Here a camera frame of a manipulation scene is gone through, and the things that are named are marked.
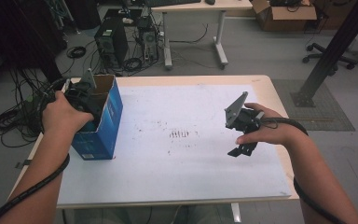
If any large black computer tower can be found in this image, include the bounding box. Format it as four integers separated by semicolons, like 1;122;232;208
93;16;130;71

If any open brown cardboard box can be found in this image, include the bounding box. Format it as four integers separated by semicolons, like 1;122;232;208
250;0;318;33

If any white table leg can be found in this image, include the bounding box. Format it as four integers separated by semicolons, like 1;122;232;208
230;203;242;224

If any grey floor mat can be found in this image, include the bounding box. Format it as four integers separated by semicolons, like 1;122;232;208
271;78;356;132

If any dark curtain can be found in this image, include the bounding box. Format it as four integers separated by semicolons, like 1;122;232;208
0;0;67;95

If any black metal pillar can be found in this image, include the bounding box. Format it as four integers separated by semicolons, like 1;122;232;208
290;0;358;108

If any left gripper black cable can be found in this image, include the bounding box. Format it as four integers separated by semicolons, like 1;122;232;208
0;77;73;224

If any black office chair base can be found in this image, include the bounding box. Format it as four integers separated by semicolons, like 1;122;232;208
301;42;358;71

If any white paper sheet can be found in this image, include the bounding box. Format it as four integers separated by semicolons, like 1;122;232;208
57;84;294;206

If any black keyboard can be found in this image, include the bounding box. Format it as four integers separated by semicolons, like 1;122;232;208
145;0;202;8

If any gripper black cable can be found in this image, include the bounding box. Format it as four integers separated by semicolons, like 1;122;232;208
0;77;73;224
258;116;350;224

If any small computer tower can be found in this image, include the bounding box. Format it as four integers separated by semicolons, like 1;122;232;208
136;16;159;63

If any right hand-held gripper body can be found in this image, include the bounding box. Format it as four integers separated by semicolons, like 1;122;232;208
224;91;266;134

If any blue cardboard box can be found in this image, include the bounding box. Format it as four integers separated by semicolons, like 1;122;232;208
71;73;125;161

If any person's left hand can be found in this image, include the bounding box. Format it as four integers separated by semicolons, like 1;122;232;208
41;90;95;135

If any person's right hand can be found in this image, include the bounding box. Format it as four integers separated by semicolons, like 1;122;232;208
235;102;297;147

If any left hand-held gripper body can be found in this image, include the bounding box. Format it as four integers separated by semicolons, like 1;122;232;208
62;67;106;122

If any small coiled black cable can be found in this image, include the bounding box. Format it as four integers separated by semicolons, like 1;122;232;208
65;45;88;60

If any white office desk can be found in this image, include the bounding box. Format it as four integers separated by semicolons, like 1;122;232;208
150;0;254;70

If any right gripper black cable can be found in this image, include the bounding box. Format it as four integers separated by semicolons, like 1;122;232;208
258;116;350;224

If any tangle of black floor cables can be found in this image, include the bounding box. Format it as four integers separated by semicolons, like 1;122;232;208
0;68;66;148

